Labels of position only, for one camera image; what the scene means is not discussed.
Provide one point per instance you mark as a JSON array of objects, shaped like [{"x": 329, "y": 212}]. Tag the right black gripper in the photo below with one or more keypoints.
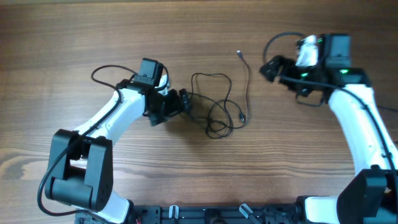
[{"x": 280, "y": 68}]

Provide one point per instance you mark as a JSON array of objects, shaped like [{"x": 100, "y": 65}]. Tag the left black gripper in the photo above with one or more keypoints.
[{"x": 175, "y": 107}]

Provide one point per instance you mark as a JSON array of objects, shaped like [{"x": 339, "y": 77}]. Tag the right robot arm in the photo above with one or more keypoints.
[{"x": 323, "y": 64}]

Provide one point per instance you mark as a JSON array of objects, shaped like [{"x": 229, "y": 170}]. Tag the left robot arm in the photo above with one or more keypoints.
[{"x": 79, "y": 176}]

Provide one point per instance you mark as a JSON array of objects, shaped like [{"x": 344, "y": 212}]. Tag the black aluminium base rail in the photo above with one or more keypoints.
[{"x": 268, "y": 214}]

